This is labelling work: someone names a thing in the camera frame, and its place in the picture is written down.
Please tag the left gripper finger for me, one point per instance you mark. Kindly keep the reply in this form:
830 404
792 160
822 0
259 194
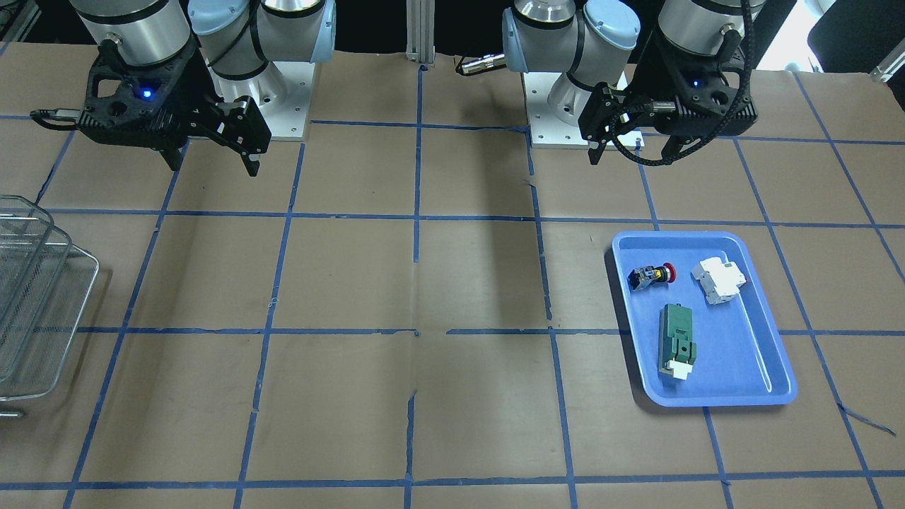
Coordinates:
595 151

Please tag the aluminium frame post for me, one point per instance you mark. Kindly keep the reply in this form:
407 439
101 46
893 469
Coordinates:
420 15

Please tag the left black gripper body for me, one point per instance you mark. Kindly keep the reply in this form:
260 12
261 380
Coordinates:
647 83

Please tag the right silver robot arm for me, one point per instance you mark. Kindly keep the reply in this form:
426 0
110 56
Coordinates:
153 31

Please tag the white circuit breaker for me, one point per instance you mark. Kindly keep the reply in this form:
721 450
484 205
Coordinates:
720 281

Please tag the red emergency push button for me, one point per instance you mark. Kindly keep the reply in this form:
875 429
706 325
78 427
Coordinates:
644 277

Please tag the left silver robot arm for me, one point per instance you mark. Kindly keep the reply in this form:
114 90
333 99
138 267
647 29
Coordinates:
602 42

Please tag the blue plastic tray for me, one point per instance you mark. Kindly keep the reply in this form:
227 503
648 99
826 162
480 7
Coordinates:
741 358

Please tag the wire mesh shelf rack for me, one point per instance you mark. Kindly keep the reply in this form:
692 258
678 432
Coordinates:
45 283

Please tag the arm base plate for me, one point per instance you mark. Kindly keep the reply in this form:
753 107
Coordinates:
553 105
290 106

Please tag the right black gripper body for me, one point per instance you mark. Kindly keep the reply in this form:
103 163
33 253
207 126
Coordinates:
192 92

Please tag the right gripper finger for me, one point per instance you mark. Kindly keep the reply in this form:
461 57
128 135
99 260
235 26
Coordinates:
173 157
252 163

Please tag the green terminal block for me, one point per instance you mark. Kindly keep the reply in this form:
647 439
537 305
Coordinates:
677 349

